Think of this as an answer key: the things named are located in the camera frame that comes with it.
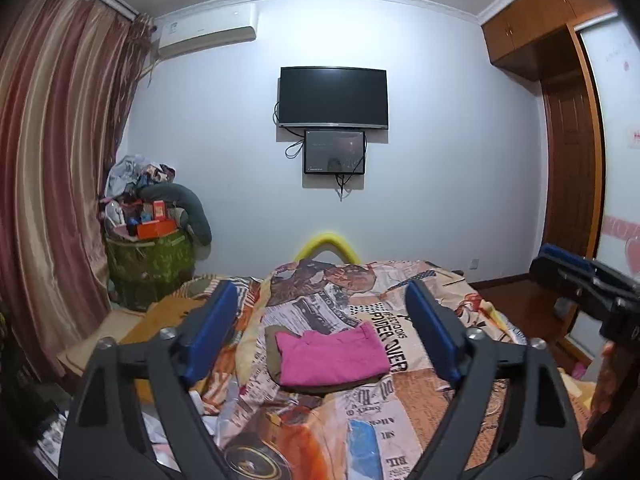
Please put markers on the yellow wooden board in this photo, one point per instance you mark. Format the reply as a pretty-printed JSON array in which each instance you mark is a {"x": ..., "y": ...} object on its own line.
[{"x": 129, "y": 327}]

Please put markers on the striped red curtain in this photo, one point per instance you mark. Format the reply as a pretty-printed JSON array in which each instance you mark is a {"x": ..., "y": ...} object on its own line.
[{"x": 69, "y": 70}]

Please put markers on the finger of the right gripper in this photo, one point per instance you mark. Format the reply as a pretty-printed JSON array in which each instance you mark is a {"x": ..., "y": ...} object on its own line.
[
  {"x": 572, "y": 281},
  {"x": 562, "y": 257}
]

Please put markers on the orange box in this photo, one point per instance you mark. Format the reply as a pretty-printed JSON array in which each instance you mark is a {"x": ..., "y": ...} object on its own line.
[{"x": 155, "y": 221}]

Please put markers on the brown wooden wardrobe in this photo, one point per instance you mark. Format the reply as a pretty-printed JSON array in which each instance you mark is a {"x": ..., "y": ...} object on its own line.
[{"x": 538, "y": 41}]

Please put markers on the small wall monitor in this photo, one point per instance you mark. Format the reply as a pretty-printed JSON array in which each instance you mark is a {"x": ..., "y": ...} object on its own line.
[{"x": 334, "y": 152}]

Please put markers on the white crumpled paper pile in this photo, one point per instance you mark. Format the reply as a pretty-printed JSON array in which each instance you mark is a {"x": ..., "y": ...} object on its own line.
[{"x": 109, "y": 433}]

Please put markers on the newspaper print bed sheet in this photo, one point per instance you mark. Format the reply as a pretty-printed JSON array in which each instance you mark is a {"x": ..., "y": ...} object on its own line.
[{"x": 396, "y": 370}]

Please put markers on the pink pants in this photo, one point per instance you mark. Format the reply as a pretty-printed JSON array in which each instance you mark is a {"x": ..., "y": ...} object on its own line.
[{"x": 332, "y": 354}]

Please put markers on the white air conditioner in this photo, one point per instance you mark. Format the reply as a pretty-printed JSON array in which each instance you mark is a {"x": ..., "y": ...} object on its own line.
[{"x": 208, "y": 29}]

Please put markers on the black wall television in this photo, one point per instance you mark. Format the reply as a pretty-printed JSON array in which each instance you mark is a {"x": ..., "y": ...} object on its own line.
[{"x": 315, "y": 96}]

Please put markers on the green camouflage basket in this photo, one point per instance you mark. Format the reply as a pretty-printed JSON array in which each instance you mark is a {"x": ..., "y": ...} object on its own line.
[{"x": 145, "y": 272}]

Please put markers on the olive green folded pants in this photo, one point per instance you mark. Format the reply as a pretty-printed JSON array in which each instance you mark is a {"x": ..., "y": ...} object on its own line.
[{"x": 272, "y": 359}]

